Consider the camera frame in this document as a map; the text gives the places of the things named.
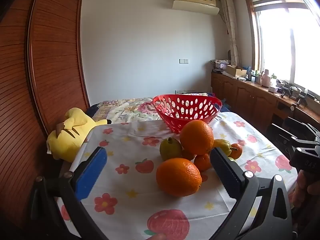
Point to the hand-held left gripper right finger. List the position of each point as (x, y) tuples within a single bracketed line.
[(225, 173)]

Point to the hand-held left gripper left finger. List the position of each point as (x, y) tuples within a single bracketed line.
[(91, 172)]

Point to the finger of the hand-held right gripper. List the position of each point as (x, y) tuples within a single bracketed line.
[(303, 127), (287, 135)]

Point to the small tangerine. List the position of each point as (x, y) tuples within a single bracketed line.
[(188, 155), (202, 162), (237, 151)]

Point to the yellow-green pear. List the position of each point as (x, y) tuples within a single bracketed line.
[(222, 145)]

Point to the large orange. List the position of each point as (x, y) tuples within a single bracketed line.
[(196, 137), (178, 177)]

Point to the green guava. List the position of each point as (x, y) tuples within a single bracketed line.
[(170, 148)]

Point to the red perforated plastic basket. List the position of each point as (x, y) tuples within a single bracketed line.
[(175, 120)]

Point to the person's right hand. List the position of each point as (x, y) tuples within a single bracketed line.
[(306, 191)]

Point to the person's left hand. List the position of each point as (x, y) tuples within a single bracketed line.
[(156, 237)]

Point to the white flower print tablecloth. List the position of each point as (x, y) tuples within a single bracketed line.
[(130, 180)]

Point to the yellow plush toy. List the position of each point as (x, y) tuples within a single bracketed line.
[(70, 137)]

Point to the small white box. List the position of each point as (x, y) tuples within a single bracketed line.
[(273, 88)]

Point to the brown wooden cabinet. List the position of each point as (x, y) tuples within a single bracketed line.
[(245, 97)]

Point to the white kettle jug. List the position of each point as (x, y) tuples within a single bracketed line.
[(265, 78)]

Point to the floral bed blanket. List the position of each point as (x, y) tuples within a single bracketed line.
[(125, 110)]

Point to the open cardboard box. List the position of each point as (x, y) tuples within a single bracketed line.
[(236, 71)]

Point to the wooden framed window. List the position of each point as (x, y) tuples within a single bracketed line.
[(280, 42)]

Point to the brown wooden wardrobe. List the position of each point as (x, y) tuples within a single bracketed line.
[(37, 67)]

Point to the patterned white curtain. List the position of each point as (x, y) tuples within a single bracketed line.
[(231, 30)]

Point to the white air deflector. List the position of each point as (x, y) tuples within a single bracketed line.
[(195, 8)]

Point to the white wall socket strip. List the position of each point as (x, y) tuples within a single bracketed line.
[(185, 91)]

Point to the white wall switch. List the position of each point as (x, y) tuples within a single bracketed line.
[(184, 60)]

